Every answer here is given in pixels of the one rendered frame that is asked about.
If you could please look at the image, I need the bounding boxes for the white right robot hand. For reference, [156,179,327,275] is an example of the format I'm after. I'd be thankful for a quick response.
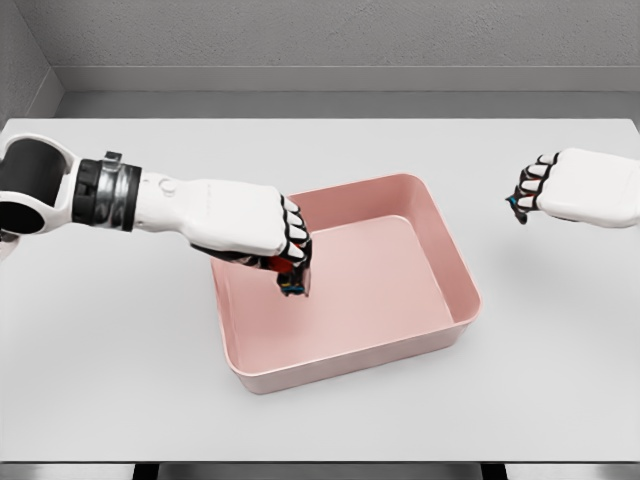
[504,147,640,230]

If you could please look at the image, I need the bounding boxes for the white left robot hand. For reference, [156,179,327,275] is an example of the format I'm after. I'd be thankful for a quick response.
[191,181,314,300]

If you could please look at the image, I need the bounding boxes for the red and black industrial switch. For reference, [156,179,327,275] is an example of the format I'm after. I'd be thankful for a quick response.
[270,253,312,300]

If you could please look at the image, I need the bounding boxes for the pink plastic basket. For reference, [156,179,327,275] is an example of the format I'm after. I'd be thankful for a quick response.
[210,172,484,397]

